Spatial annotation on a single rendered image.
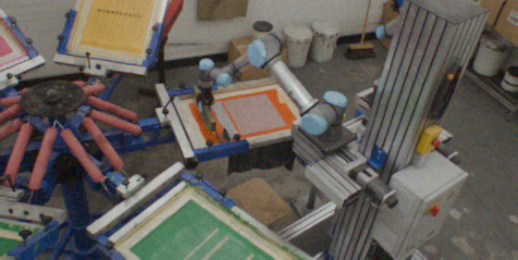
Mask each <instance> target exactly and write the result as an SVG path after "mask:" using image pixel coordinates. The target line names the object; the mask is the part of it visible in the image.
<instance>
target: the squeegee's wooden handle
mask: <svg viewBox="0 0 518 260"><path fill-rule="evenodd" d="M199 92H200V90H198V86H195V87H193V97H194V98H195V100H196V98H197V95H198V93H199ZM203 117H204V119H205V121H206V123H207V125H208V126H209V130H210V131H211V132H214V131H216V120H215V119H214V117H213V115H212V113H211V111H210V109H209V108H208V106H207V105H204V106H203Z"/></svg>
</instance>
